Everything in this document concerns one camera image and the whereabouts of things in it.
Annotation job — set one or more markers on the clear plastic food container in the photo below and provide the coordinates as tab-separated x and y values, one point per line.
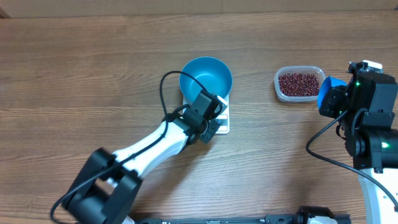
298	69

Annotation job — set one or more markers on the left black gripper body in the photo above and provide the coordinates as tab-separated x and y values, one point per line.
209	130

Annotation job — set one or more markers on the blue plastic measuring scoop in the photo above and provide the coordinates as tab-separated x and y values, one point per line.
328	83

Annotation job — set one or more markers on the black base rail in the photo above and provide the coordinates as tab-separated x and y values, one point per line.
304	215

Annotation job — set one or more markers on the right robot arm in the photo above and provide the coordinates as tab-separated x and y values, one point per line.
364	110

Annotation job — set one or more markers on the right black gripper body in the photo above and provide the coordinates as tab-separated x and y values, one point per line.
336	104

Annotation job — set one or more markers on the white digital kitchen scale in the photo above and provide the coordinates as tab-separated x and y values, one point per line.
222	119

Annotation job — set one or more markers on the blue metal bowl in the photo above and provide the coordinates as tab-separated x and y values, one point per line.
211	72

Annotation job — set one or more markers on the red adzuki beans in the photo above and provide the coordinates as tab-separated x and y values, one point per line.
298	84

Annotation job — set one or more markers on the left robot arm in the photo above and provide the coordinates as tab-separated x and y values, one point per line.
107	185

